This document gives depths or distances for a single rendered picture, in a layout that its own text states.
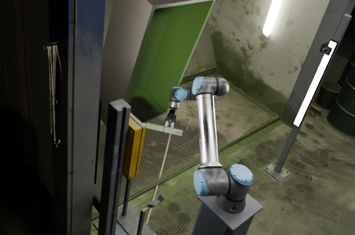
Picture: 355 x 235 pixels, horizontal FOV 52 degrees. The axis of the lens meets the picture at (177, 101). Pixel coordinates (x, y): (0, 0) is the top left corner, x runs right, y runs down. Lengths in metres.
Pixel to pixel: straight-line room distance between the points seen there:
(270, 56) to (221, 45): 0.76
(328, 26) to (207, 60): 1.61
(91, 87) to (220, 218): 1.12
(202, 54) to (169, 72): 1.67
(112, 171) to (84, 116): 0.55
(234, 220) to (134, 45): 1.28
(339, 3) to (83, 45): 2.81
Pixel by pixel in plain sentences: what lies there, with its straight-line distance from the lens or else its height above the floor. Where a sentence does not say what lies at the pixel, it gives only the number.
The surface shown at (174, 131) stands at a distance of 2.93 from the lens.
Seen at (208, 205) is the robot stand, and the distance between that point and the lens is 2.36.
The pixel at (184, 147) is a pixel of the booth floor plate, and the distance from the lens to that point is 3.62.
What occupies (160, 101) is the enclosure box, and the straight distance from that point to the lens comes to 3.33.
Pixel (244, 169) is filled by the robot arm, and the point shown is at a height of 0.91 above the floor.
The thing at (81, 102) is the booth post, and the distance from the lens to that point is 1.85.
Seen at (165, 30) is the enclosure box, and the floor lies 1.18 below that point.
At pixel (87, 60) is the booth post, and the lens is 1.74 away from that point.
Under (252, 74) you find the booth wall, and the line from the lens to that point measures 4.59.
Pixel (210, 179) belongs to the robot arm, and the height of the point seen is 0.89.
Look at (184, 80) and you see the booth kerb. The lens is 4.54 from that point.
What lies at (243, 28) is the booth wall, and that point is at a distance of 4.55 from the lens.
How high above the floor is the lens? 2.38
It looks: 33 degrees down
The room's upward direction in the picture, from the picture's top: 12 degrees clockwise
